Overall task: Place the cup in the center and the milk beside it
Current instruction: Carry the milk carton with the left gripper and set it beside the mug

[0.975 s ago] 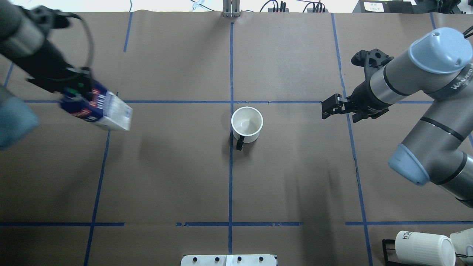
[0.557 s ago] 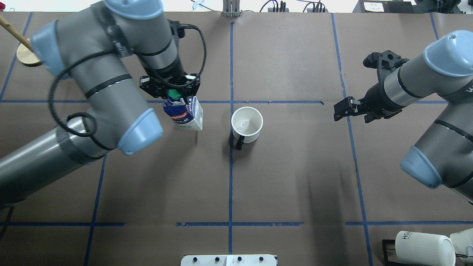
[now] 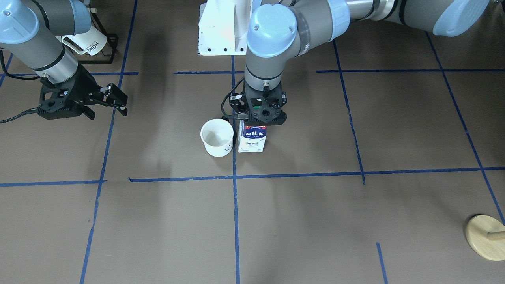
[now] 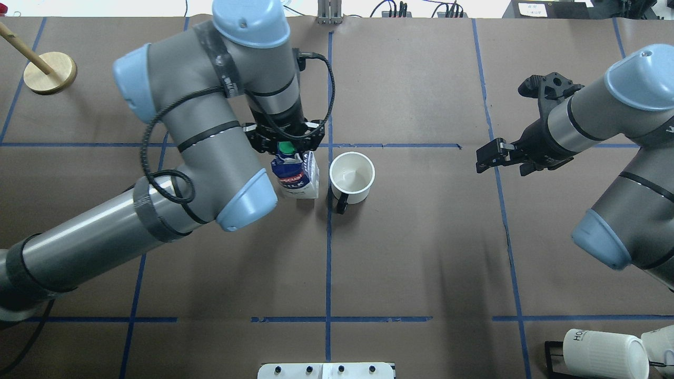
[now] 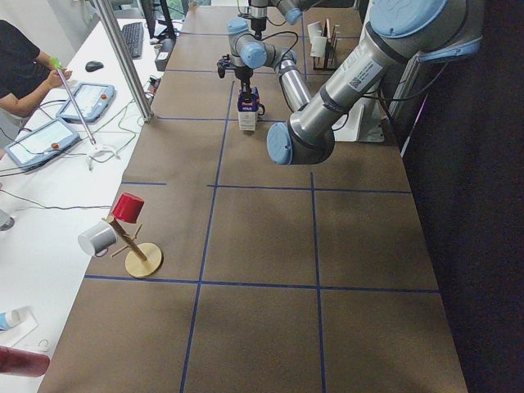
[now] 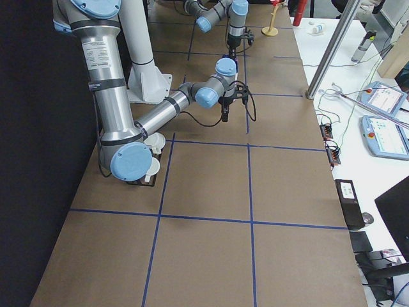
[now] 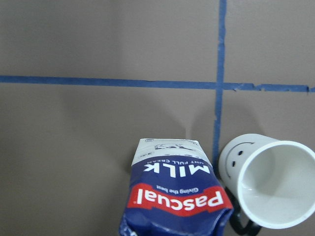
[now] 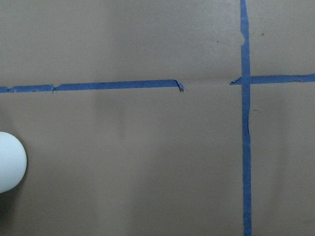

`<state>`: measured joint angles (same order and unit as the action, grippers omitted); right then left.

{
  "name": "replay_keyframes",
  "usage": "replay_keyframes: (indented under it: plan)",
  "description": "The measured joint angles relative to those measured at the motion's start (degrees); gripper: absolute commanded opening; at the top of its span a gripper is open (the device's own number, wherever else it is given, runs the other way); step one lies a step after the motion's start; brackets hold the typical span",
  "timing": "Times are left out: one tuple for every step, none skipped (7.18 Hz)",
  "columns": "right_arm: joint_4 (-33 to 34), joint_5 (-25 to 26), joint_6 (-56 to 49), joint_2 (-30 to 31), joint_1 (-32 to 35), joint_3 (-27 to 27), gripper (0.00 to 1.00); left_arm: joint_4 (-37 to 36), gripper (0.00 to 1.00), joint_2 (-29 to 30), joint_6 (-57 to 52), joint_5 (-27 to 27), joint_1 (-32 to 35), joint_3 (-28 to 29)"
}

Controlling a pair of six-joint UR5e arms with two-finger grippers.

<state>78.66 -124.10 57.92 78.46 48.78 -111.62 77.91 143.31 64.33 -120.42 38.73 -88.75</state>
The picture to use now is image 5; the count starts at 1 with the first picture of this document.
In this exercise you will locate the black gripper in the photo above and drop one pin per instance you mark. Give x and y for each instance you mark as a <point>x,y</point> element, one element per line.
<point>245,75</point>

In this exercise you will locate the blue white milk carton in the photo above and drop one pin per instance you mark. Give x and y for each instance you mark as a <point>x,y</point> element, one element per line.
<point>247,111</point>

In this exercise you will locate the white mug black handle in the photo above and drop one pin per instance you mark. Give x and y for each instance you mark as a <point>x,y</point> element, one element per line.
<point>261,110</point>

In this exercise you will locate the second grey blue robot arm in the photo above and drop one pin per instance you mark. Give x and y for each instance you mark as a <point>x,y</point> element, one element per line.
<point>257,12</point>

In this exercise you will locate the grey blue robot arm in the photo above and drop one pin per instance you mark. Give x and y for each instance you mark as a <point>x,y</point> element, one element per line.
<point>395,32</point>

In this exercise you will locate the white cup on rack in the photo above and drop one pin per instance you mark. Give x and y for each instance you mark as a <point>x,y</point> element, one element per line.
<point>314,30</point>

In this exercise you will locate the red cup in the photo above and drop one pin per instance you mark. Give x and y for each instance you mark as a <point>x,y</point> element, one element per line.
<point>128,208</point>

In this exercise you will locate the black keyboard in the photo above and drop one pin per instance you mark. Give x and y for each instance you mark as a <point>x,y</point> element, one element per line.
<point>132,34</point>

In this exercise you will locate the far teach pendant tablet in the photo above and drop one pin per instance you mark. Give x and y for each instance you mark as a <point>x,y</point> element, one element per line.
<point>92,99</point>

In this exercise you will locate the teach pendant tablet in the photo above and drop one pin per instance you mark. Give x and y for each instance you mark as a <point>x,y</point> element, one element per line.
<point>42,144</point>
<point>92,99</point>

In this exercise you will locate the black computer mouse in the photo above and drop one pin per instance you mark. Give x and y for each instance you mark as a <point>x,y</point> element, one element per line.
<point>92,66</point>

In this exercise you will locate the metal reacher stick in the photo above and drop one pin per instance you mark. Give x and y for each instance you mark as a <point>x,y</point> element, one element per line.
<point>96,149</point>

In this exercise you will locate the wooden mug tree stand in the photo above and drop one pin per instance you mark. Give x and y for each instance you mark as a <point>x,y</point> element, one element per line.
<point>142,259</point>

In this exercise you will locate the grey white mug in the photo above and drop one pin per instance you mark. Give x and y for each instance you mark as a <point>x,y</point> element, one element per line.
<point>96,240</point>

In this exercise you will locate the person in black shirt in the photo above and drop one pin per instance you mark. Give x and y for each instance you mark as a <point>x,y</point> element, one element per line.
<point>27,75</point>

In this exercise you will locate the near teach pendant tablet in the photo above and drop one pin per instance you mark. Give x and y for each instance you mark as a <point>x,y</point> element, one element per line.
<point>42,144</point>

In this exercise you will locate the blue white tube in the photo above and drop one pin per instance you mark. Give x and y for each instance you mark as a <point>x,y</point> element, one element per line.
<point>9,319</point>

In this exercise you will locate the red bottle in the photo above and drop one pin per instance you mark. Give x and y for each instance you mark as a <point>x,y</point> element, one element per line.
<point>23,363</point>

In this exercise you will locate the black wire rack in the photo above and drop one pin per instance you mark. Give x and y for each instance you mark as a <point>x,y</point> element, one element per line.
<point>329,61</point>

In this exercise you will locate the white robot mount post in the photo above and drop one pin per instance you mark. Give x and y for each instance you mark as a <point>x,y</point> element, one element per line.
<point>363,123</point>

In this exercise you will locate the aluminium frame post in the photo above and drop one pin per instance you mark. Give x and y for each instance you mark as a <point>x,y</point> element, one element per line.
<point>113,32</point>

